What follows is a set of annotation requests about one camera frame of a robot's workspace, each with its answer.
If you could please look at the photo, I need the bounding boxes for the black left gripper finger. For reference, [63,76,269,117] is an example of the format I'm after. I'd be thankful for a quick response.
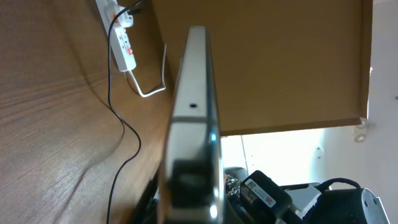
[167,159,218,207]

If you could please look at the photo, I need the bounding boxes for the black Samsung Galaxy smartphone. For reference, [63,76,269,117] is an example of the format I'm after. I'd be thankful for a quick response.
[157,26,224,223]

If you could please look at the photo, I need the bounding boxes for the black USB charging cable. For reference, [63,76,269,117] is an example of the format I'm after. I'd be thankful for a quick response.
[106,0,147,224]

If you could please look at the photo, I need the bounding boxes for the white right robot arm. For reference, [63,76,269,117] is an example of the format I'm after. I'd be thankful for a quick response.
[303,178,390,224]

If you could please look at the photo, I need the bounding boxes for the black USB charger plug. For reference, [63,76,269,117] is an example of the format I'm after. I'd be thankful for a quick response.
[128,8,142,16]

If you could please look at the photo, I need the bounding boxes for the white power strip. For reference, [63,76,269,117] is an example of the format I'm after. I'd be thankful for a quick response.
[95,0,136,72]

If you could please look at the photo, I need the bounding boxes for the white power strip cord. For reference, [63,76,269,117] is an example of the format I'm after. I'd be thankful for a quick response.
[126,43,168,98]

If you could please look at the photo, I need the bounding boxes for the white wall bracket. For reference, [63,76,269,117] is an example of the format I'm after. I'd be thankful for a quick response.
[351,118,370,143]

